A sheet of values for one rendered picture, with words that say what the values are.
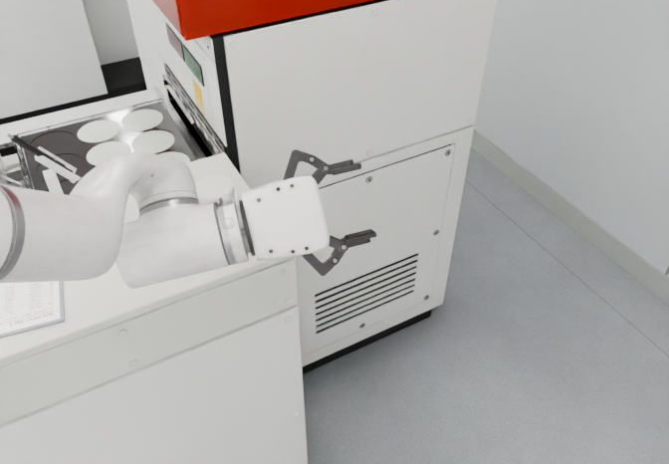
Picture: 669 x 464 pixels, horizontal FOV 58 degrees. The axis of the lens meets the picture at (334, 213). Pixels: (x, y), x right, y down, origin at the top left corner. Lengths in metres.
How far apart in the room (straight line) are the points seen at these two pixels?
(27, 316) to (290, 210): 0.49
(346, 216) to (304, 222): 0.84
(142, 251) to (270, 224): 0.16
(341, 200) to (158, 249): 0.86
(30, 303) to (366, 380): 1.24
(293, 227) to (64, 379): 0.50
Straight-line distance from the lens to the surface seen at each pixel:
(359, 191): 1.58
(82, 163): 1.50
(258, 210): 0.77
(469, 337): 2.22
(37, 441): 1.22
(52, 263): 0.62
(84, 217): 0.64
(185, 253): 0.76
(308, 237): 0.78
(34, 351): 1.05
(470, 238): 2.57
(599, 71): 2.44
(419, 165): 1.65
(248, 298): 1.10
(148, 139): 1.52
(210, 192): 1.06
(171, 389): 1.21
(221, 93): 1.25
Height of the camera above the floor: 1.71
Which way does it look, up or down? 41 degrees down
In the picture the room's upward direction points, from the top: straight up
